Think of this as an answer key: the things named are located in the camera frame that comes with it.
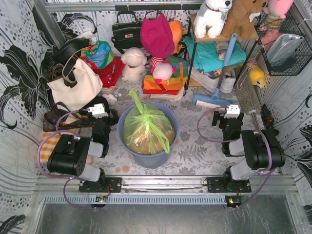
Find blue lint roller mop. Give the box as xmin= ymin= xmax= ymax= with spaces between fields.
xmin=193 ymin=33 xmax=237 ymax=108

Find green trash bag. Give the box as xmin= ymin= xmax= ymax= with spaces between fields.
xmin=122 ymin=88 xmax=176 ymax=156

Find blue trash bin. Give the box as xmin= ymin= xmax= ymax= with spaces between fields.
xmin=117 ymin=101 xmax=180 ymax=169

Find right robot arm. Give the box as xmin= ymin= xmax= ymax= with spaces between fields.
xmin=207 ymin=111 xmax=286 ymax=193

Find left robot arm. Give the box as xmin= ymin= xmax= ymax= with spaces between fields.
xmin=47 ymin=109 xmax=122 ymax=194

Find cream canvas tote bag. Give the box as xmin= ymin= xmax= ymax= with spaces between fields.
xmin=47 ymin=58 xmax=102 ymax=111

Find rainbow striped bag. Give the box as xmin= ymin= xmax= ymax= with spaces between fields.
xmin=142 ymin=56 xmax=189 ymax=95

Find magenta cloth bag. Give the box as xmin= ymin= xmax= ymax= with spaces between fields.
xmin=140 ymin=13 xmax=175 ymax=59

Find grey chenille duster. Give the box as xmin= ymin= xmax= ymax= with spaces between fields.
xmin=234 ymin=77 xmax=261 ymax=114

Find white sneakers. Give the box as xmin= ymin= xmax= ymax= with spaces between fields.
xmin=191 ymin=70 xmax=236 ymax=93

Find red cloth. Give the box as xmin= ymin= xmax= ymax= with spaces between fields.
xmin=94 ymin=57 xmax=125 ymax=88

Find orange checkered cloth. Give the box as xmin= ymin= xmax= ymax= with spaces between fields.
xmin=39 ymin=134 xmax=60 ymax=163

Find yellow plush toy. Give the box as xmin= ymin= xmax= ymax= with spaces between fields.
xmin=246 ymin=59 xmax=265 ymax=88

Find colourful printed cloth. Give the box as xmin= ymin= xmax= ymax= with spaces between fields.
xmin=80 ymin=40 xmax=114 ymax=69

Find teal folded cloth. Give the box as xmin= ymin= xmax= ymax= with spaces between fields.
xmin=193 ymin=42 xmax=247 ymax=73

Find white plush lamb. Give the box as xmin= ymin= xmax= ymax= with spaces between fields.
xmin=121 ymin=47 xmax=147 ymax=81

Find grey patterned small pillow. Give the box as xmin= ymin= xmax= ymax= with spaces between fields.
xmin=215 ymin=41 xmax=229 ymax=60

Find pink faced plush doll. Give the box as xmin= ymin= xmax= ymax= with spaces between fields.
xmin=149 ymin=57 xmax=176 ymax=83

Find wooden shelf rack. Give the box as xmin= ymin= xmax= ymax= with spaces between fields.
xmin=184 ymin=13 xmax=260 ymax=91

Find silver foil pouch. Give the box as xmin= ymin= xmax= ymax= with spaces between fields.
xmin=267 ymin=34 xmax=304 ymax=63

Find black leather handbag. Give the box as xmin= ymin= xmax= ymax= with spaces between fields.
xmin=111 ymin=11 xmax=143 ymax=54

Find brown plush bear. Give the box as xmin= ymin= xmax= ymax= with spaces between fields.
xmin=221 ymin=0 xmax=268 ymax=39

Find white plush dog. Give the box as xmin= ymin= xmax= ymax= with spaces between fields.
xmin=194 ymin=0 xmax=233 ymax=39

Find orange plush toy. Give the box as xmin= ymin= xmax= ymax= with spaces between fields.
xmin=169 ymin=20 xmax=183 ymax=54

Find pink plush toy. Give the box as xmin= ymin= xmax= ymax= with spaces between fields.
xmin=259 ymin=0 xmax=293 ymax=45

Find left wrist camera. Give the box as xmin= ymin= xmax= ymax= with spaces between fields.
xmin=87 ymin=103 xmax=109 ymax=118

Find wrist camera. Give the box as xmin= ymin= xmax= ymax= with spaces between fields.
xmin=87 ymin=103 xmax=109 ymax=118
xmin=224 ymin=104 xmax=240 ymax=118

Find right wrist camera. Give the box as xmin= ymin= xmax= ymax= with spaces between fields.
xmin=224 ymin=104 xmax=240 ymax=118

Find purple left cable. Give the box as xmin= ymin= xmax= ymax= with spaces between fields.
xmin=36 ymin=108 xmax=108 ymax=210

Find black wire basket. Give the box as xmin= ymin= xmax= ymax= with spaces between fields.
xmin=254 ymin=12 xmax=312 ymax=77

